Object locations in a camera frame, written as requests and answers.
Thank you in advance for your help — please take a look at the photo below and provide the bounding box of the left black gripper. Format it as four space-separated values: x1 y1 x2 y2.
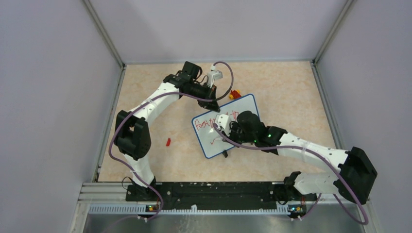
188 82 220 113

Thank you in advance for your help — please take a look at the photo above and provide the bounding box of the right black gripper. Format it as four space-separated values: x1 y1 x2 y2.
221 121 257 148

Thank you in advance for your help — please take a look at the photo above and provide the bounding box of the blue framed whiteboard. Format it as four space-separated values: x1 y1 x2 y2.
191 94 259 159

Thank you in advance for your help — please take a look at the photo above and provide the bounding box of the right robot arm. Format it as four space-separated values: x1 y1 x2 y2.
216 111 378 204

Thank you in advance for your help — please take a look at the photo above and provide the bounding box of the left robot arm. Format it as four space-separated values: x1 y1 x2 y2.
110 62 223 201

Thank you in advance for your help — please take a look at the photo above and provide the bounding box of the metal whiteboard stand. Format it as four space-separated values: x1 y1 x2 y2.
222 150 228 158

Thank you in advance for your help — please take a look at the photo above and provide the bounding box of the colourful toy brick vehicle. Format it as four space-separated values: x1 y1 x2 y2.
229 90 242 100

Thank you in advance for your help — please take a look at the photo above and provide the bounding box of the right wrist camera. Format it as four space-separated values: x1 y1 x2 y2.
215 114 232 136

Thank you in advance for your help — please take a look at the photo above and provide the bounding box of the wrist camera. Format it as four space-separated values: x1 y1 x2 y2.
215 114 232 136
206 65 223 88

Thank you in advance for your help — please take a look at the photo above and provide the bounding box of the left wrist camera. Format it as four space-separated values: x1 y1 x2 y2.
206 65 223 88

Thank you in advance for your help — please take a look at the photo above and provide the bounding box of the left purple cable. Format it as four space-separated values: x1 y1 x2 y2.
108 61 235 222

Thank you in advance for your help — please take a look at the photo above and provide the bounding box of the purple cable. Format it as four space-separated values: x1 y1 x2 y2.
212 123 370 226
108 61 235 222

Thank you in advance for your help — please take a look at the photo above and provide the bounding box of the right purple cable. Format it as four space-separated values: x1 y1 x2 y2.
212 123 370 226

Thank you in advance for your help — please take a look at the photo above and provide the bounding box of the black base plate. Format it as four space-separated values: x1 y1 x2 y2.
125 182 318 211

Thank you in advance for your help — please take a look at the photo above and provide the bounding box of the white slotted cable duct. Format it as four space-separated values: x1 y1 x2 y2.
88 204 290 215

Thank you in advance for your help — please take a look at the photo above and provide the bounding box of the left aluminium frame post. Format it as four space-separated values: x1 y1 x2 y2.
81 0 125 69

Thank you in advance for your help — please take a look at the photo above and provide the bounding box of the aluminium frame post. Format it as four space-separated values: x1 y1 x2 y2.
312 0 357 66
81 0 125 69

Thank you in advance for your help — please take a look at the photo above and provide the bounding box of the right aluminium frame post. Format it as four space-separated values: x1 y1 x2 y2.
312 0 357 66

